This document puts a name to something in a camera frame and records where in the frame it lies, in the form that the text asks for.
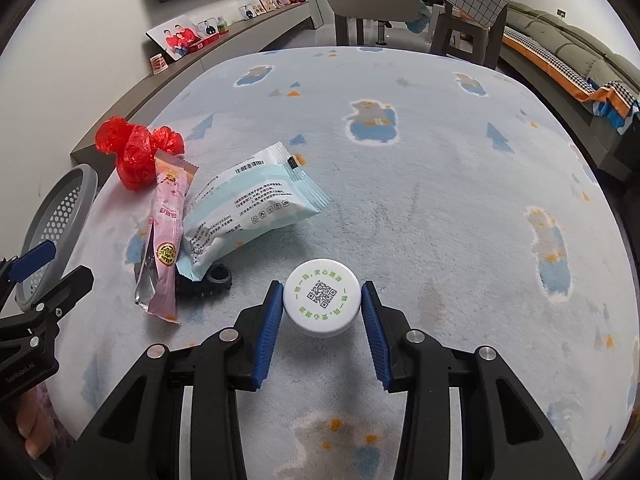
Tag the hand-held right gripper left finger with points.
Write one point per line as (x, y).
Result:
(267, 335)

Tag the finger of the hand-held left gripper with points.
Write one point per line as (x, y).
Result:
(60, 300)
(32, 260)

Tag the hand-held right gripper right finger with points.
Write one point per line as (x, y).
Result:
(376, 335)

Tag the white round bottle cap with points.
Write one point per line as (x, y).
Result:
(322, 322)

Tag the black plastic hair clip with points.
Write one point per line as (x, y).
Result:
(220, 277)

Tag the grey perforated plastic basket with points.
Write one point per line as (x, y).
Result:
(75, 185)

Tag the pink snack packet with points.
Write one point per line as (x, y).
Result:
(167, 240)

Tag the white teal wipes packet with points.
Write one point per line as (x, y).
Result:
(250, 210)

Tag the red plastic bag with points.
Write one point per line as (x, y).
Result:
(135, 155)

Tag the person's left hand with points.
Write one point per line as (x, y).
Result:
(42, 425)

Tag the white paper cup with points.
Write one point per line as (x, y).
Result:
(159, 64)

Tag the flat red box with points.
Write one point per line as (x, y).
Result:
(202, 44)

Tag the small green-capped bottle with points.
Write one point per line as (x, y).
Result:
(222, 25)

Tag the grey plastic stool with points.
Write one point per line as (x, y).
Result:
(487, 45)

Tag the teal cloth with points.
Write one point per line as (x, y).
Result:
(418, 17)

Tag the small standing picture card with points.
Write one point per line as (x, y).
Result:
(247, 12)

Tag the houndstooth orange sofa cover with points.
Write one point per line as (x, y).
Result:
(545, 57)

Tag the olive green sofa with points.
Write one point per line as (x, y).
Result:
(550, 30)

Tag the large photo frame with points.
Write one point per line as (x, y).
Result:
(175, 37)

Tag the small photo frame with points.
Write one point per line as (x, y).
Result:
(207, 29)

